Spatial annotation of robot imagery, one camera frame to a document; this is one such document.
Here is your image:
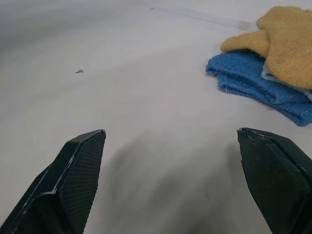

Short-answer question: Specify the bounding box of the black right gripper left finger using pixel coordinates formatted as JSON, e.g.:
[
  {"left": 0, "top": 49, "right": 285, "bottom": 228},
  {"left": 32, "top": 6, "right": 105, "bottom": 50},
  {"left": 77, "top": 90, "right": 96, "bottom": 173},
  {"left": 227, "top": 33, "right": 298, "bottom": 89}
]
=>
[{"left": 0, "top": 129, "right": 107, "bottom": 234}]

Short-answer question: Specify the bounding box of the yellow knitted cloth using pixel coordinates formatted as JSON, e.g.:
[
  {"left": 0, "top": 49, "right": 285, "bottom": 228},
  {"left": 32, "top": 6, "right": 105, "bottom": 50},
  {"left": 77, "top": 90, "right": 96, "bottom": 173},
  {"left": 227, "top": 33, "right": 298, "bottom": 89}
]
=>
[{"left": 220, "top": 6, "right": 312, "bottom": 88}]

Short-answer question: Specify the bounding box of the blue cloth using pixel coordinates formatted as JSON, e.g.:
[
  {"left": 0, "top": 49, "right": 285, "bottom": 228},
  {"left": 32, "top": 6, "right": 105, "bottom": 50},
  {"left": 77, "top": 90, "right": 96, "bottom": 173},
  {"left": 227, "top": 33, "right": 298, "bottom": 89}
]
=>
[{"left": 205, "top": 50, "right": 312, "bottom": 127}]

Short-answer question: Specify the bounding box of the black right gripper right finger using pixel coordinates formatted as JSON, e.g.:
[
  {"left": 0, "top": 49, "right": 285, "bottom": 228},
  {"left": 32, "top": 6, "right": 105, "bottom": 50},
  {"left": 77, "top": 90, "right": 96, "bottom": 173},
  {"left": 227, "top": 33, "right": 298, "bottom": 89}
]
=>
[{"left": 237, "top": 127, "right": 312, "bottom": 234}]

